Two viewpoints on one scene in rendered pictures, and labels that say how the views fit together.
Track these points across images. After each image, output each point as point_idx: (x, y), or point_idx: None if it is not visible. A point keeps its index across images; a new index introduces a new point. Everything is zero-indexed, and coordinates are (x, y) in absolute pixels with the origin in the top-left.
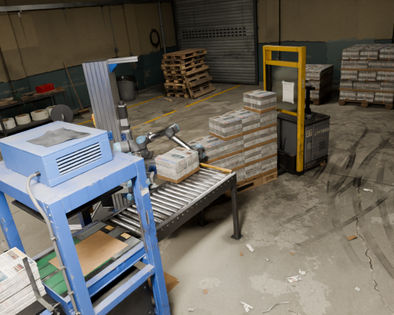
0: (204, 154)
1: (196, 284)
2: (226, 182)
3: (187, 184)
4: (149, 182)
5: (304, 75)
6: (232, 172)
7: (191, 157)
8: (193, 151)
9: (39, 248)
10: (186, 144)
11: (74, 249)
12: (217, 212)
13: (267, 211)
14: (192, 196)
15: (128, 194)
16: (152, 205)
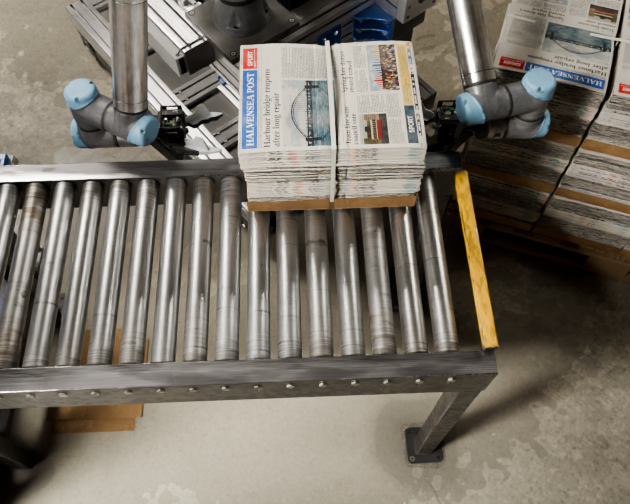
0: (547, 126)
1: (150, 481)
2: (400, 380)
3: (279, 244)
4: (140, 141)
5: None
6: (487, 354)
7: (370, 159)
8: (408, 134)
9: (56, 24)
10: (475, 42)
11: None
12: (493, 296)
13: None
14: (191, 339)
15: (74, 120)
16: (53, 252)
